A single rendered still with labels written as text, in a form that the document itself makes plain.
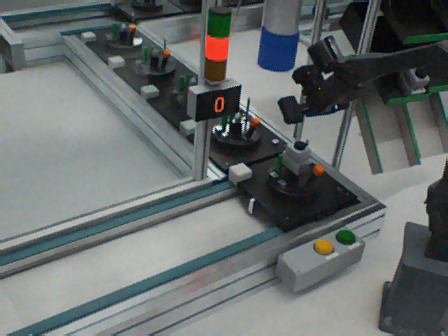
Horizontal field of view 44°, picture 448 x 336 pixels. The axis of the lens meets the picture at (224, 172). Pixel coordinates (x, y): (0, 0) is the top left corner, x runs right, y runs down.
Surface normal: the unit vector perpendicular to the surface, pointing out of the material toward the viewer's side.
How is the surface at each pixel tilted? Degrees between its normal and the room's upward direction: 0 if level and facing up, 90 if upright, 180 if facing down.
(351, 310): 0
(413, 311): 90
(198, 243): 0
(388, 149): 45
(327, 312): 0
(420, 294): 90
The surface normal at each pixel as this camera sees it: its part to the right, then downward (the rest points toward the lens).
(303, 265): 0.08, -0.81
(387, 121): 0.35, -0.18
